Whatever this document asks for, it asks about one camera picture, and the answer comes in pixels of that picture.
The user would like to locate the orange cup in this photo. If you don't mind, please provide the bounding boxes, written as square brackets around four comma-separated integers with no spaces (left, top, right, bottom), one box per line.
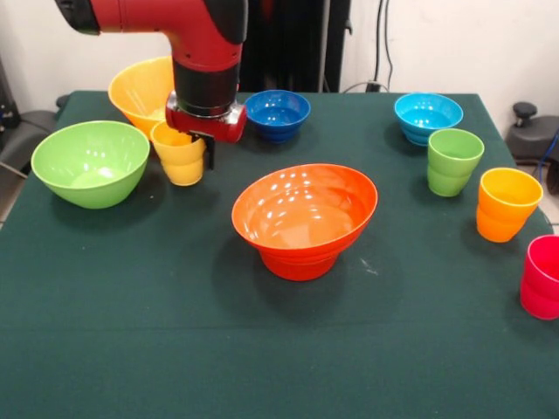
[475,167,544,244]

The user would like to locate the light blue bowl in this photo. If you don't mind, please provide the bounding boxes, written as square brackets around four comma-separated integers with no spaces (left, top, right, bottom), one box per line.
[393,92,465,147]

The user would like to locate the green bowl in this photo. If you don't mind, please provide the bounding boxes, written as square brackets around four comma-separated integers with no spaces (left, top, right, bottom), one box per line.
[31,120,151,210]

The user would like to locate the dark green tablecloth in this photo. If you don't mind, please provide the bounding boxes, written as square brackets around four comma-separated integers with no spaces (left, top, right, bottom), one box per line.
[0,90,559,419]

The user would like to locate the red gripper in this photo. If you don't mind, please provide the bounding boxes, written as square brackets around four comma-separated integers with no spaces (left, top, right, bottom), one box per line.
[164,91,248,171]

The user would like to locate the small orange bowl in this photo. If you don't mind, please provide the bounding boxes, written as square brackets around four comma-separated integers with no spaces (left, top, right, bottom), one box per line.
[259,246,341,282]

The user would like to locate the large shallow orange bowl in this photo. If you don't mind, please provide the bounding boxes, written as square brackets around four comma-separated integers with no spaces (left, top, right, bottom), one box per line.
[231,163,380,263]

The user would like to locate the green cup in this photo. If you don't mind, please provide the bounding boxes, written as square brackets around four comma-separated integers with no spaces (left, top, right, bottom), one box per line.
[426,127,486,198]

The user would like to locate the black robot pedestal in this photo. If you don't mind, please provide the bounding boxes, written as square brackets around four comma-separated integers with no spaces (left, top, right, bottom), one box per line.
[238,0,355,93]

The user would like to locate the dark blue bowl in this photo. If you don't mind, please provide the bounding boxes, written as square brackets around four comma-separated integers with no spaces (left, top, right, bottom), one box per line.
[244,89,312,144]

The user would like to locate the pink cup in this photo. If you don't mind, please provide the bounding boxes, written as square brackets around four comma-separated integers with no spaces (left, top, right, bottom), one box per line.
[519,234,559,321]

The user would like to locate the yellow cup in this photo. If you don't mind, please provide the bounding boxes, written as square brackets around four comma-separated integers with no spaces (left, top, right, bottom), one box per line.
[149,120,208,188]

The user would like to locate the blue cable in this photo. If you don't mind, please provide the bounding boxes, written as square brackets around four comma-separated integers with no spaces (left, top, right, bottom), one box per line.
[537,130,559,180]

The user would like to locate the grey base foot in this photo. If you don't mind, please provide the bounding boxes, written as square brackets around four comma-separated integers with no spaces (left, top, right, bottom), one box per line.
[505,101,559,166]
[0,94,72,176]

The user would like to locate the large yellow bowl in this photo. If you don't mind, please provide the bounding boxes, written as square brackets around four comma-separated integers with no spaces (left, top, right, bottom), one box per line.
[107,55,176,141]

